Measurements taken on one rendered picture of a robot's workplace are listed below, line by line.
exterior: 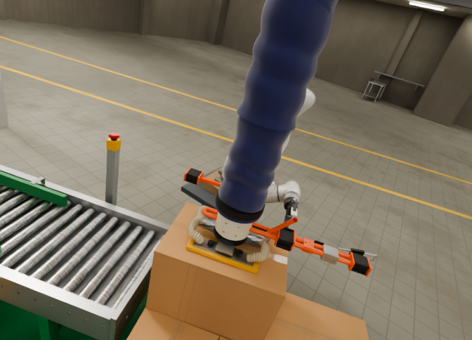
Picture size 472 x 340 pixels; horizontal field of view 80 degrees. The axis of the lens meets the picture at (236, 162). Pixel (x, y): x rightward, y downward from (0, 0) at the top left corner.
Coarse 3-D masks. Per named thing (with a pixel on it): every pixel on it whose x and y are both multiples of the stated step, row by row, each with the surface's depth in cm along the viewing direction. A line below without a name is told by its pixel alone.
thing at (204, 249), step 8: (192, 240) 132; (208, 240) 134; (192, 248) 128; (200, 248) 128; (208, 248) 129; (208, 256) 128; (216, 256) 127; (224, 256) 128; (232, 256) 128; (240, 256) 129; (232, 264) 126; (240, 264) 126; (248, 264) 127; (256, 264) 129; (256, 272) 125
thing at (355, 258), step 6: (354, 258) 128; (360, 258) 129; (366, 258) 130; (354, 264) 125; (360, 264) 125; (366, 264) 126; (354, 270) 127; (360, 270) 127; (366, 270) 127; (366, 276) 126
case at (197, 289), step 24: (192, 216) 150; (168, 240) 131; (216, 240) 139; (168, 264) 126; (192, 264) 123; (216, 264) 126; (264, 264) 132; (168, 288) 132; (192, 288) 129; (216, 288) 126; (240, 288) 123; (264, 288) 121; (168, 312) 140; (192, 312) 136; (216, 312) 132; (240, 312) 129; (264, 312) 126; (240, 336) 136; (264, 336) 133
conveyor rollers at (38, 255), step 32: (0, 224) 166; (32, 224) 169; (96, 224) 183; (128, 224) 188; (0, 256) 150; (32, 256) 151; (64, 256) 159; (96, 256) 160; (64, 288) 140; (128, 288) 148
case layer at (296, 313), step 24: (144, 312) 140; (288, 312) 160; (312, 312) 163; (336, 312) 168; (144, 336) 130; (168, 336) 133; (192, 336) 135; (216, 336) 138; (288, 336) 147; (312, 336) 150; (336, 336) 154; (360, 336) 157
